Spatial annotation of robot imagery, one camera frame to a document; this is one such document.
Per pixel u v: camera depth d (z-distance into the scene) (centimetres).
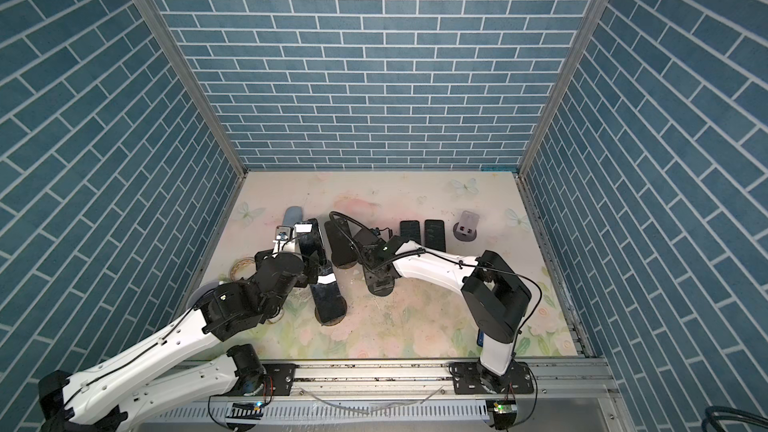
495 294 47
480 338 80
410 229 105
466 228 99
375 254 64
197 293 82
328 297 81
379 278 76
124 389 42
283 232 62
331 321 80
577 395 77
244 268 94
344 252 93
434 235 102
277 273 51
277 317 56
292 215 105
